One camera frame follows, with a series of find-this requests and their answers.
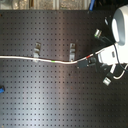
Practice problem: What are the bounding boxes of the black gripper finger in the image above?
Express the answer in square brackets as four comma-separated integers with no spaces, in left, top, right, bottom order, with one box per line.
[82,56,97,63]
[77,61,97,68]

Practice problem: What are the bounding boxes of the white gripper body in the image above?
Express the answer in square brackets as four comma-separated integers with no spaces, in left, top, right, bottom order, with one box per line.
[98,47,117,65]

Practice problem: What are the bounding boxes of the white cable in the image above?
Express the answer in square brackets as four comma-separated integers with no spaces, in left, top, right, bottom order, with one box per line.
[0,48,107,65]

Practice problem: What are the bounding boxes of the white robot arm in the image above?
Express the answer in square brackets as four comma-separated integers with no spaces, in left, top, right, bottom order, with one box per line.
[77,5,128,68]

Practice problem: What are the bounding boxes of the black perforated board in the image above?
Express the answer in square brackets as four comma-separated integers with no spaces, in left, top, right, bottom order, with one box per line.
[0,10,128,128]

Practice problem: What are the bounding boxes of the right metal cable clip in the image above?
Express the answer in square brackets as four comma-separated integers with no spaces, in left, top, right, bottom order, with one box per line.
[69,43,76,62]

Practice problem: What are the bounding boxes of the metal cable clip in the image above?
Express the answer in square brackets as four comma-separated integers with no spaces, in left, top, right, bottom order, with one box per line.
[33,42,41,62]
[69,43,76,62]

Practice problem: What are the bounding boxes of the left metal cable clip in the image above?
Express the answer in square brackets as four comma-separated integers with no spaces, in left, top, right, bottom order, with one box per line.
[33,42,41,62]

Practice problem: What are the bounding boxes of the blue post at top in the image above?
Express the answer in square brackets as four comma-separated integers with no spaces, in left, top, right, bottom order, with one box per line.
[88,0,93,11]

